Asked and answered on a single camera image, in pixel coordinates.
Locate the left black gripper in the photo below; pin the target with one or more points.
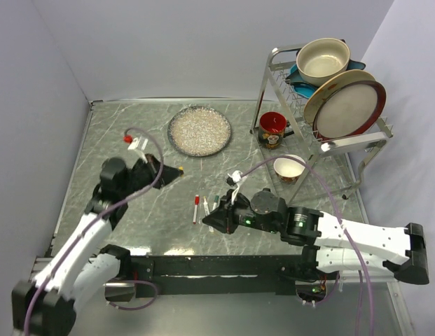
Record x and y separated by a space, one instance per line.
168 174

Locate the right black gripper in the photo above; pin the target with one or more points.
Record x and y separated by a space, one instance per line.
222 218

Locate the white pen yellow tip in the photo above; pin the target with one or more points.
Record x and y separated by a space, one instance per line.
207 212

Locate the white pen green tip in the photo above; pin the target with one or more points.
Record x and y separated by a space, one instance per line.
215 202

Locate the white pen red tip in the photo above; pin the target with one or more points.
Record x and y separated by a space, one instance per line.
195 213

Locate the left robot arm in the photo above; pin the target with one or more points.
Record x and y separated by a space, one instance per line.
48 303

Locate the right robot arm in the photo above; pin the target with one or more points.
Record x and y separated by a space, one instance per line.
329 245

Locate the black base beam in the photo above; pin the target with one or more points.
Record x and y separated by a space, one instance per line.
220 274

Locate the speckled round plate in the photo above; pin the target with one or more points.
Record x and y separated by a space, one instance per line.
199 131

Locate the small white cup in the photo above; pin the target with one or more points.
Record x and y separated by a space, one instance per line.
289 171

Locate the metal dish rack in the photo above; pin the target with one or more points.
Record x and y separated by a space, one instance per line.
347 157

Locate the red skull mug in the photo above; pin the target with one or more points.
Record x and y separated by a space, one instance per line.
273 128

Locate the blue dish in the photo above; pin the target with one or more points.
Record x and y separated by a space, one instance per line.
305 89

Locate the beige dinner plate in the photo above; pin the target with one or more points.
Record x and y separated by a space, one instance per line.
331 86

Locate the red rimmed plate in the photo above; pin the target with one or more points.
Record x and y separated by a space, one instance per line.
350 111

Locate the large beige bowl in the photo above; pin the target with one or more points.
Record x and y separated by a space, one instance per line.
322 59

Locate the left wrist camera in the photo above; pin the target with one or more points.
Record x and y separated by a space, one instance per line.
137 144

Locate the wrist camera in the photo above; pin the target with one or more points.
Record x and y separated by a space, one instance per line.
235 181
137 144

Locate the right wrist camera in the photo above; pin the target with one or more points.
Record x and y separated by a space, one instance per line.
235 181

